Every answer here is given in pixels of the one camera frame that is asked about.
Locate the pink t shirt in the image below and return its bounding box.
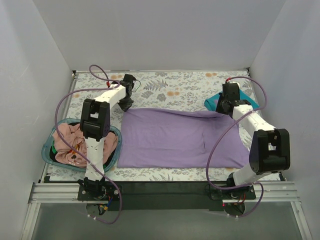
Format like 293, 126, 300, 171
52, 122, 119, 168

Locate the teal plastic basket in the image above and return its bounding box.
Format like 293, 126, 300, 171
41, 118, 122, 172

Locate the purple t shirt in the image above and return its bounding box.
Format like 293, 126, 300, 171
116, 107, 252, 169

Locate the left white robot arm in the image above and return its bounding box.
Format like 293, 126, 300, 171
80, 74, 137, 182

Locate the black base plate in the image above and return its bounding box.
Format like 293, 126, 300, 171
77, 179, 256, 211

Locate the folded teal t shirt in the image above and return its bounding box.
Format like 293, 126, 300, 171
204, 89, 260, 112

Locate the aluminium frame rail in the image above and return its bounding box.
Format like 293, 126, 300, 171
28, 181, 312, 240

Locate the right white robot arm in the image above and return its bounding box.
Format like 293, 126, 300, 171
216, 82, 291, 199

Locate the green garment in basket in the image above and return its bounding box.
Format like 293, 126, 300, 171
51, 145, 58, 155

